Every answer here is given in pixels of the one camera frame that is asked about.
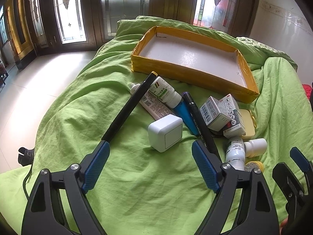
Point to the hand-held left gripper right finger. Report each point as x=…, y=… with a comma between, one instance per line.
x=204, y=169

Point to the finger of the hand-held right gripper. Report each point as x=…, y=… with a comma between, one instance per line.
x=287, y=181
x=299, y=159

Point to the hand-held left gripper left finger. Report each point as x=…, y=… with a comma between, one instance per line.
x=96, y=166

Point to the yellow jar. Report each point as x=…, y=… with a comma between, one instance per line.
x=255, y=166

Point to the white bottle with grey label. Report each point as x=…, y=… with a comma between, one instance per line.
x=234, y=151

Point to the small plain white bottle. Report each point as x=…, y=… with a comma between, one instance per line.
x=255, y=146

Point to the white charger adapter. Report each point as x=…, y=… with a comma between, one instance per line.
x=163, y=133

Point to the blue battery pack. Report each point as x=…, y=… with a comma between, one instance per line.
x=185, y=117

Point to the small silver box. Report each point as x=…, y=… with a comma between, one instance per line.
x=212, y=113

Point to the black marker pen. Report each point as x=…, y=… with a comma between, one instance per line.
x=195, y=112

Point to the white and red medicine box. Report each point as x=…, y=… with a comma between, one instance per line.
x=232, y=117

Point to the pale yellow plastic case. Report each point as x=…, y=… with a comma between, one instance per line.
x=248, y=124

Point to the black pen with yellow tip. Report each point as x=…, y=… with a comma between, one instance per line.
x=129, y=105

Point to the white ointment tube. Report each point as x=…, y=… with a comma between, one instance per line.
x=156, y=109

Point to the white bottle with green label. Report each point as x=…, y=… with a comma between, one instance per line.
x=163, y=90

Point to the yellow cardboard box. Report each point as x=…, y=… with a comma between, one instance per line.
x=195, y=58

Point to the green blanket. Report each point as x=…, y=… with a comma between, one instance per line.
x=97, y=102

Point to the red cloth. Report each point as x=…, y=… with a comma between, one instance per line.
x=307, y=89

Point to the patterned pillow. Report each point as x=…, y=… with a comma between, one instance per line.
x=259, y=45

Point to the wooden stained-glass door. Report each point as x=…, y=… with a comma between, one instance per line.
x=210, y=5
x=122, y=9
x=71, y=17

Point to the yellow-trimmed wooden door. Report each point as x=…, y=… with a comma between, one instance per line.
x=22, y=29

